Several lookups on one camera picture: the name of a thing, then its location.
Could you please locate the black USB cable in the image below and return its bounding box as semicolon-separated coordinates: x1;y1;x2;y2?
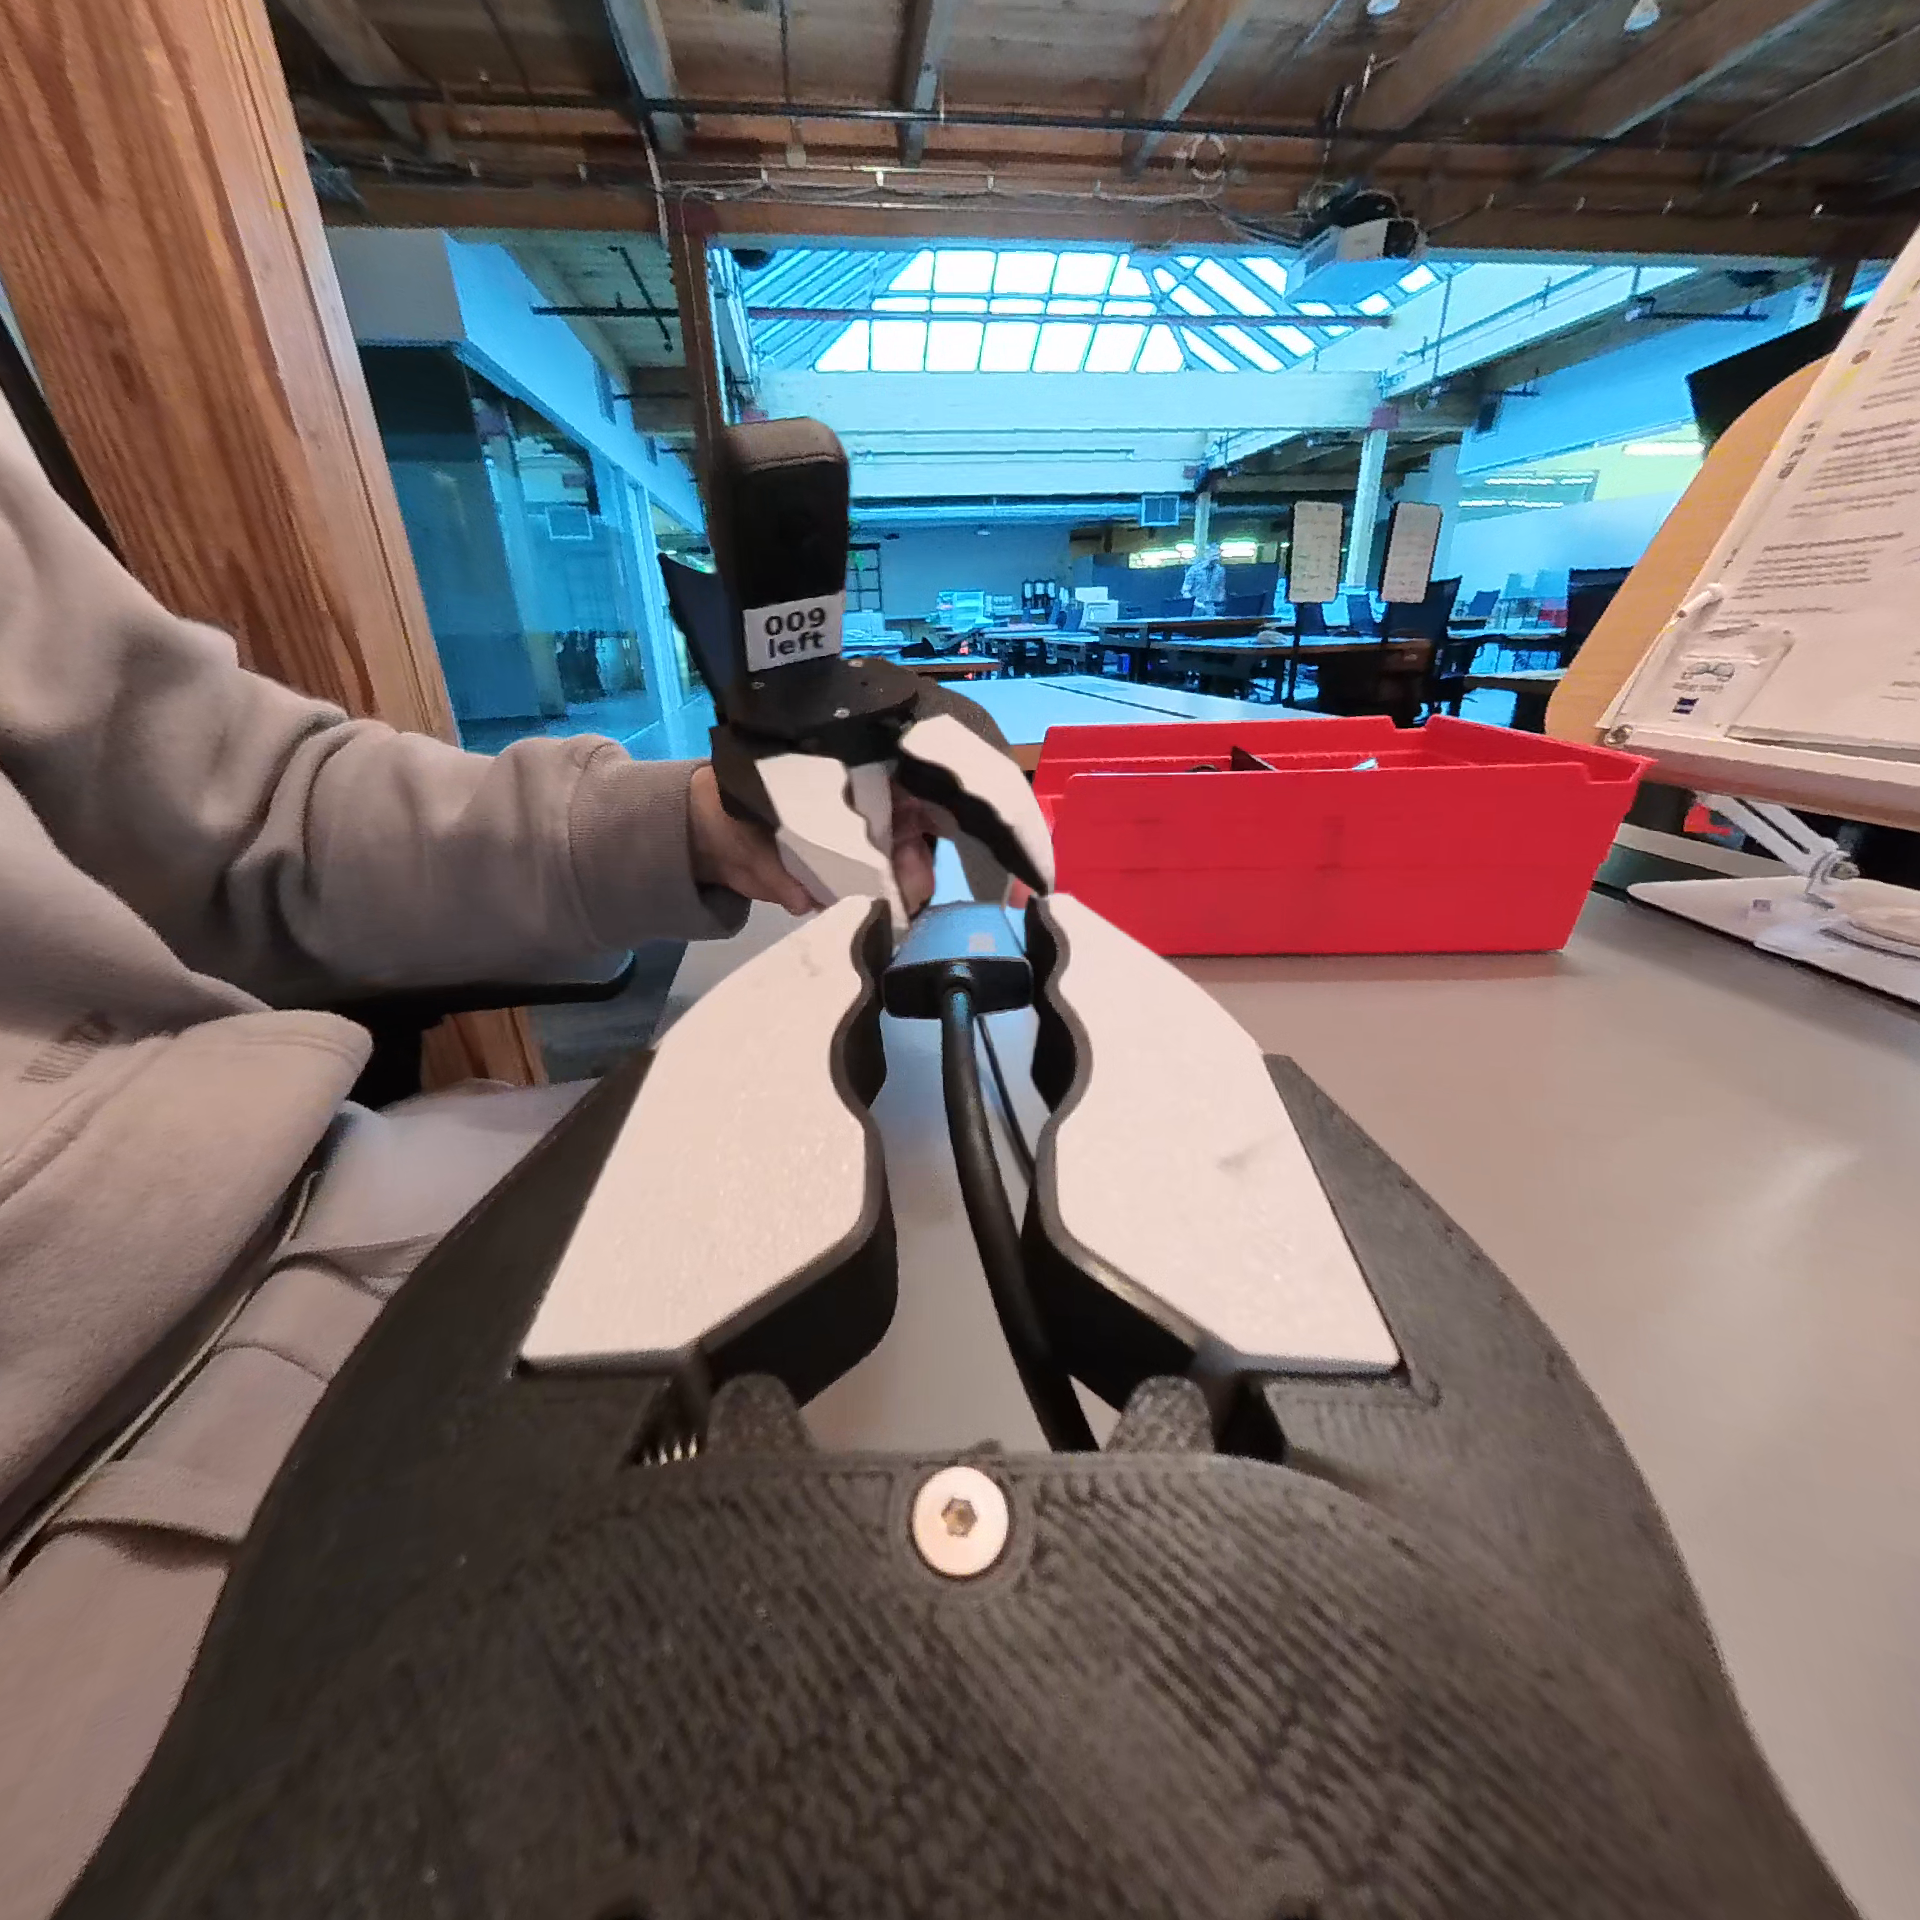
880;899;1105;1453

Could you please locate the grey desk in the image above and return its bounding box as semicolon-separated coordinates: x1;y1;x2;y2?
651;674;1920;1920

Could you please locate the wooden pillar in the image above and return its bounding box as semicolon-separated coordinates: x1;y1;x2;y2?
0;0;549;1087

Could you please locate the ceiling projector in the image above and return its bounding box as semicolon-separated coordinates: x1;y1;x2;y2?
1288;217;1427;294

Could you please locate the black monitor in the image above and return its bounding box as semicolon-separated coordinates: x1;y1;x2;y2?
1688;305;1864;453

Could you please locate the red plastic bin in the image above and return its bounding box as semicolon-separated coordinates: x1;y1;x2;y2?
1032;713;1655;960

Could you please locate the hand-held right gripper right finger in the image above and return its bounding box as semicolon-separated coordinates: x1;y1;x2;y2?
1025;893;1403;1419

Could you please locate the person's left hand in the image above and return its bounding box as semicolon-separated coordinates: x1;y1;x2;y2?
689;760;939;917

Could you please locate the black chair armrest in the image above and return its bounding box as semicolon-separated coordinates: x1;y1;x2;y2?
271;951;640;1112

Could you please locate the person's left forearm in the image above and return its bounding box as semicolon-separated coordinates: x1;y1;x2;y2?
0;391;753;1010

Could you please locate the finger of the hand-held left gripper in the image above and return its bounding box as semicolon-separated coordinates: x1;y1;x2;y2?
755;750;911;923
896;713;1056;898

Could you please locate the document stand with instruction sheets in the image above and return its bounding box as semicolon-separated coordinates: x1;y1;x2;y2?
1546;224;1920;1002

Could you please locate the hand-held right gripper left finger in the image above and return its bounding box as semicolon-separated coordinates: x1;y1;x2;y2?
516;895;898;1403

